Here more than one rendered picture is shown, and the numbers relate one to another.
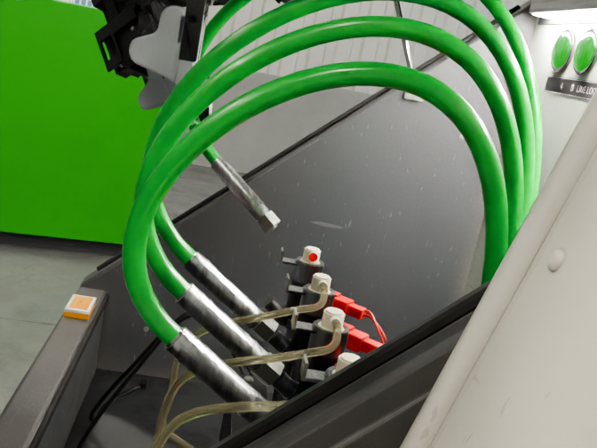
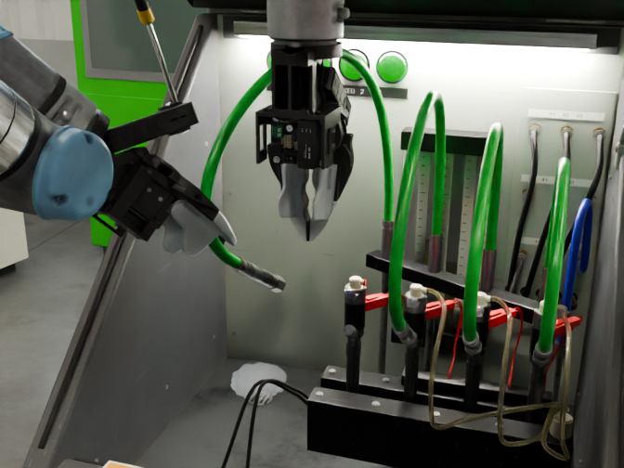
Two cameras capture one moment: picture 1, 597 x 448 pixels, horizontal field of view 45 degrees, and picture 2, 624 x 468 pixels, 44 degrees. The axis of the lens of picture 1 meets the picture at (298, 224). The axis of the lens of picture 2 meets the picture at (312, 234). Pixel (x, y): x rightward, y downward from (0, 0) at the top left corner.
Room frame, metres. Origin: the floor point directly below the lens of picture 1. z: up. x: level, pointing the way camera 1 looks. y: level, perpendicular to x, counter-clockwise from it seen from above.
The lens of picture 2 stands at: (0.33, 0.85, 1.53)
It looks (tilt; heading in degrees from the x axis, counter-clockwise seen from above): 20 degrees down; 295
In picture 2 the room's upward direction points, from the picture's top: 1 degrees clockwise
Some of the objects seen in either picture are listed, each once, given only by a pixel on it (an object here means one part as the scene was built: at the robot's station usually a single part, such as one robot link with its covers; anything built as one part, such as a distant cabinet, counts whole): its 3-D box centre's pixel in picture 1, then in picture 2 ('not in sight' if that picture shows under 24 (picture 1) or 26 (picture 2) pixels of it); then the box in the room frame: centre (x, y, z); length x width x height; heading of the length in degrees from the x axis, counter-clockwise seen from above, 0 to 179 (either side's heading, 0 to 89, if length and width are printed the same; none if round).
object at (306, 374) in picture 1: (327, 370); not in sight; (0.43, -0.04, 1.13); 0.03 x 0.02 x 0.01; 98
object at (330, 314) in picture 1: (330, 328); (480, 304); (0.51, -0.04, 1.13); 0.02 x 0.02 x 0.03
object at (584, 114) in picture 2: not in sight; (555, 195); (0.46, -0.31, 1.20); 0.13 x 0.03 x 0.31; 8
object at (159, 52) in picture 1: (163, 58); (318, 206); (0.65, 0.15, 1.29); 0.06 x 0.03 x 0.09; 98
